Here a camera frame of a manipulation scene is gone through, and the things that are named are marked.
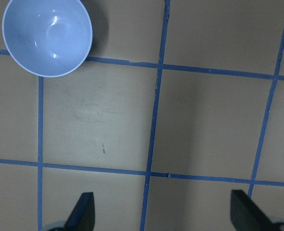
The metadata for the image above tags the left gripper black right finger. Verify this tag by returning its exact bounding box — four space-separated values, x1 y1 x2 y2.
230 190 284 231

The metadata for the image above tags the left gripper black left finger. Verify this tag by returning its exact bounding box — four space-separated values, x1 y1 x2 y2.
64 192 94 231

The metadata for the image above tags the light blue bowl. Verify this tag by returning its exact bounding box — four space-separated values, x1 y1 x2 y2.
2 0 93 77

